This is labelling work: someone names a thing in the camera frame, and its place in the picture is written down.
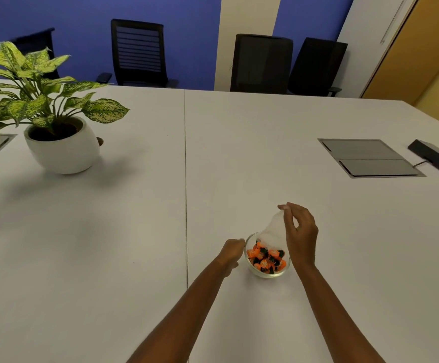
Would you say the round white plant pot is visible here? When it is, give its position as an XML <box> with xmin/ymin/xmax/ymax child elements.
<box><xmin>24</xmin><ymin>116</ymin><xmax>101</xmax><ymax>175</ymax></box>

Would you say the person's right hand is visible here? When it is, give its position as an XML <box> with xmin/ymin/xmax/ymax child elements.
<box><xmin>278</xmin><ymin>202</ymin><xmax>319</xmax><ymax>271</ymax></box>

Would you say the person's right forearm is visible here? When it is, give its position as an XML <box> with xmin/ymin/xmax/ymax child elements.
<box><xmin>292</xmin><ymin>262</ymin><xmax>386</xmax><ymax>363</ymax></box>

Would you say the person's left forearm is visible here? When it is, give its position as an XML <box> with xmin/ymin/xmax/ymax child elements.
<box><xmin>127</xmin><ymin>259</ymin><xmax>230</xmax><ymax>363</ymax></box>

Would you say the green variegated leafy plant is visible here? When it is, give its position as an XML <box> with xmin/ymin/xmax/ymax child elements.
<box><xmin>0</xmin><ymin>41</ymin><xmax>130</xmax><ymax>153</ymax></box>

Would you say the black mesh office chair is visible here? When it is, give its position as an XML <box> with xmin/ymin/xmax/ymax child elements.
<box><xmin>11</xmin><ymin>28</ymin><xmax>60</xmax><ymax>80</ymax></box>
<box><xmin>288</xmin><ymin>38</ymin><xmax>348</xmax><ymax>98</ymax></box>
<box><xmin>230</xmin><ymin>34</ymin><xmax>294</xmax><ymax>95</ymax></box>

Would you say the person's left hand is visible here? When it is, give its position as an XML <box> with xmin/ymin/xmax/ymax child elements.
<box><xmin>216</xmin><ymin>239</ymin><xmax>246</xmax><ymax>279</ymax></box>

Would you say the clear plastic wrap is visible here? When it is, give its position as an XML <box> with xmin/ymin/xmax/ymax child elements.
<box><xmin>259</xmin><ymin>208</ymin><xmax>290</xmax><ymax>257</ymax></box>

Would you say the long metal door handle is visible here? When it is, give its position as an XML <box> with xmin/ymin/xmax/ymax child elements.
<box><xmin>380</xmin><ymin>0</ymin><xmax>410</xmax><ymax>44</ymax></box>

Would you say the black slatted office chair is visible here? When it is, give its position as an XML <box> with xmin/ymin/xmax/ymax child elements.
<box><xmin>96</xmin><ymin>19</ymin><xmax>179</xmax><ymax>88</ymax></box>

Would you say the clear glass bowl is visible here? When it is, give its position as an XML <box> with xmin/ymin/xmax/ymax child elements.
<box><xmin>244</xmin><ymin>231</ymin><xmax>292</xmax><ymax>279</ymax></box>

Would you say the yellow wooden door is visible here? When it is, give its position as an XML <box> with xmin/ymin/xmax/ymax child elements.
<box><xmin>361</xmin><ymin>0</ymin><xmax>439</xmax><ymax>107</ymax></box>

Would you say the pile of orange wrapped candies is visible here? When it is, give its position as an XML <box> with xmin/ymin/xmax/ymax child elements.
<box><xmin>247</xmin><ymin>241</ymin><xmax>287</xmax><ymax>274</ymax></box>

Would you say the black flat desk device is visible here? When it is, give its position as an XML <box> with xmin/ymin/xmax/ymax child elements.
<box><xmin>408</xmin><ymin>139</ymin><xmax>439</xmax><ymax>177</ymax></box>

